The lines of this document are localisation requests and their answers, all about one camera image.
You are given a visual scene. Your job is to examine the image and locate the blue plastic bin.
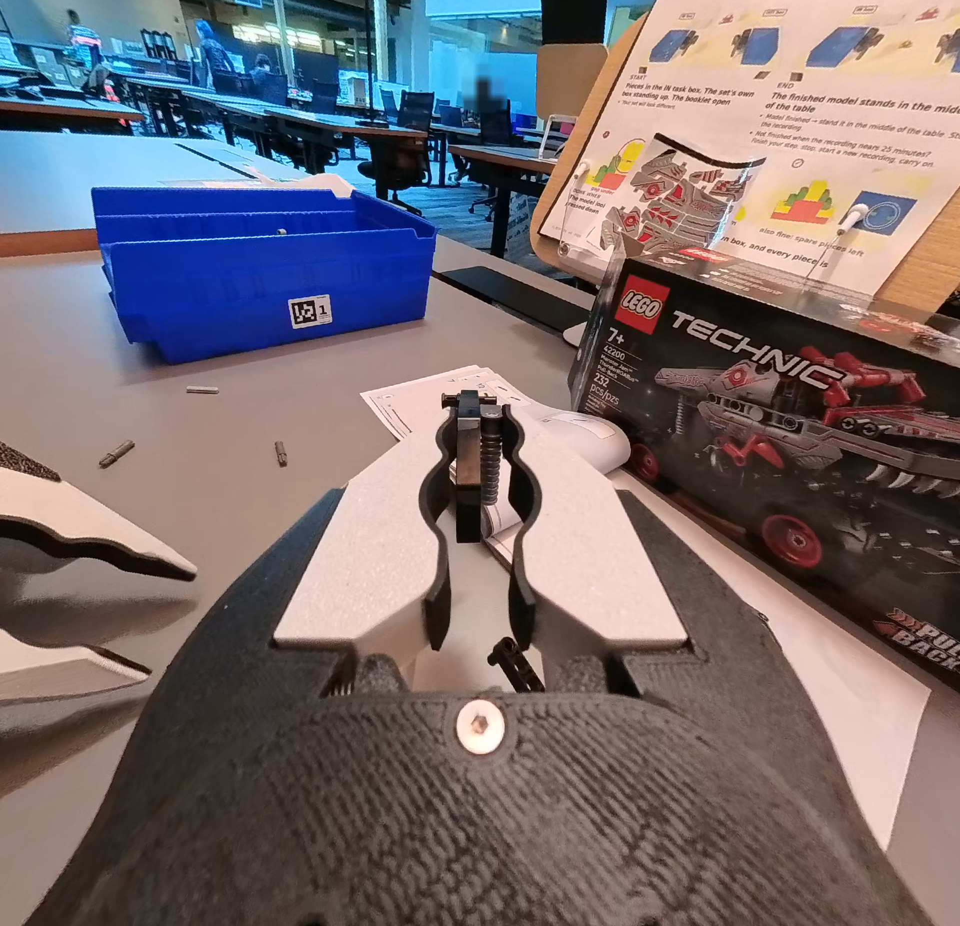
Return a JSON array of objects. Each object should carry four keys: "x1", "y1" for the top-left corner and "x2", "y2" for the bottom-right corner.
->
[{"x1": 91, "y1": 185, "x2": 438, "y2": 365}]

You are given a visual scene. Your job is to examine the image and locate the toy instruction booklet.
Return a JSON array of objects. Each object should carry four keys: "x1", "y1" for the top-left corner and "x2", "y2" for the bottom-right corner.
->
[{"x1": 360, "y1": 365, "x2": 635, "y2": 571}]

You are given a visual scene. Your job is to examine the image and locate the black toy assembly with spring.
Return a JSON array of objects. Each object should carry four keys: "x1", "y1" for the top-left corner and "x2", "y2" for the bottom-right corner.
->
[{"x1": 441, "y1": 390, "x2": 505, "y2": 545}]

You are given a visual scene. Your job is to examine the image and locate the black flat pad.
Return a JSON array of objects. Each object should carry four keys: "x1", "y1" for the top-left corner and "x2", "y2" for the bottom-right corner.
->
[{"x1": 435, "y1": 266, "x2": 597, "y2": 335}]

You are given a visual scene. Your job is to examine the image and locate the pale desk with wooden edge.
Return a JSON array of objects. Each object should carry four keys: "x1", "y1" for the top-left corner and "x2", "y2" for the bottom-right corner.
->
[{"x1": 0, "y1": 130, "x2": 331, "y2": 258}]

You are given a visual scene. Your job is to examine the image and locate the black toy connector pin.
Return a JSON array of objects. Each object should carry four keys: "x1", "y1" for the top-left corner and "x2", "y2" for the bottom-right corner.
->
[{"x1": 487, "y1": 637, "x2": 546, "y2": 693}]

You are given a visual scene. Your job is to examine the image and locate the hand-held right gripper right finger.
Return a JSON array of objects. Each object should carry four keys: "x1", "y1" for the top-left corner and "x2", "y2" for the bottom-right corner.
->
[{"x1": 504, "y1": 407, "x2": 690, "y2": 656}]

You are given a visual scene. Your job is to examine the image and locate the black toy set box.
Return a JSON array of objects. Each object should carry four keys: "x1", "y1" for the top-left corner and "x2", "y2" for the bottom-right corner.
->
[{"x1": 567, "y1": 245, "x2": 960, "y2": 676}]

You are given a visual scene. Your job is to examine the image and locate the black pillar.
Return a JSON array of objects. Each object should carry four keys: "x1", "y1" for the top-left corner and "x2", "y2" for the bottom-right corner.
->
[{"x1": 537, "y1": 0, "x2": 610, "y2": 46}]

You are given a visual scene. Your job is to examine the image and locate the toy sticker sheet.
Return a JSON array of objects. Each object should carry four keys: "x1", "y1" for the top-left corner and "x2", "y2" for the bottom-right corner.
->
[{"x1": 600, "y1": 133, "x2": 766, "y2": 252}]

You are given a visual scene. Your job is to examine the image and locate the clear sign holder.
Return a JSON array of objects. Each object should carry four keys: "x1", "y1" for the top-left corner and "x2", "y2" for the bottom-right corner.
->
[{"x1": 537, "y1": 114, "x2": 579, "y2": 164}]

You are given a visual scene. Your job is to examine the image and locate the long wooden office desk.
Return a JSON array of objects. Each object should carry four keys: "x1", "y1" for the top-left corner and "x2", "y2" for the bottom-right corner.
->
[{"x1": 123, "y1": 79, "x2": 429, "y2": 192}]

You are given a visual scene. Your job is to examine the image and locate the large white paper sheet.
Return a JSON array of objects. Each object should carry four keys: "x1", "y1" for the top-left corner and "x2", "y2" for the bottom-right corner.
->
[{"x1": 738, "y1": 589, "x2": 933, "y2": 856}]

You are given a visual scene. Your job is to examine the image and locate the wooden document stand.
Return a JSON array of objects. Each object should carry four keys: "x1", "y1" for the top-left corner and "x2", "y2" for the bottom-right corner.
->
[{"x1": 528, "y1": 11, "x2": 960, "y2": 320}]

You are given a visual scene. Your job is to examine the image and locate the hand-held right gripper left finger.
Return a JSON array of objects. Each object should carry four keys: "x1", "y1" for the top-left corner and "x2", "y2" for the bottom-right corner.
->
[{"x1": 272, "y1": 407, "x2": 460, "y2": 653}]

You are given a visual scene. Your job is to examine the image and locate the black office chair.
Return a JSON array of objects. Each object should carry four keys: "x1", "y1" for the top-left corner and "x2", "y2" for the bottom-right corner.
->
[
  {"x1": 480, "y1": 97, "x2": 519, "y2": 147},
  {"x1": 358, "y1": 90, "x2": 436, "y2": 200}
]

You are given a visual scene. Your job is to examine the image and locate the printed instruction sheet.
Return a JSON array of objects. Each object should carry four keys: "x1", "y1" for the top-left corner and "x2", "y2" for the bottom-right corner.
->
[{"x1": 541, "y1": 0, "x2": 960, "y2": 297}]

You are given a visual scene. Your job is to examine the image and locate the grey desk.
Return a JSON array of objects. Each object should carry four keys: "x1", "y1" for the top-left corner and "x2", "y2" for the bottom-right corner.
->
[{"x1": 0, "y1": 232, "x2": 960, "y2": 926}]

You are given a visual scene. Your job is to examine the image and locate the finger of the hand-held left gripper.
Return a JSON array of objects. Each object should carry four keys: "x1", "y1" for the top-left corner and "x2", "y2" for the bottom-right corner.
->
[
  {"x1": 0, "y1": 467, "x2": 198, "y2": 584},
  {"x1": 0, "y1": 626, "x2": 153, "y2": 706}
]

